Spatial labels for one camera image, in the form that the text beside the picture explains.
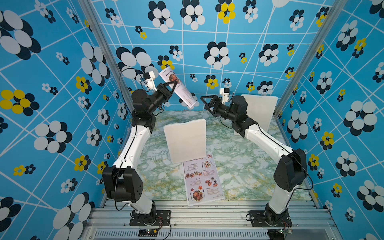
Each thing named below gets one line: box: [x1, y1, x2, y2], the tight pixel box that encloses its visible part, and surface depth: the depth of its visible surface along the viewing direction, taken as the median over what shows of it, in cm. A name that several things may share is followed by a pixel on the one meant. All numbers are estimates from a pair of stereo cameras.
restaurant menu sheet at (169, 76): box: [158, 66, 196, 108], surface depth 69 cm
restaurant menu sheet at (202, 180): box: [182, 153, 226, 206], surface depth 88 cm
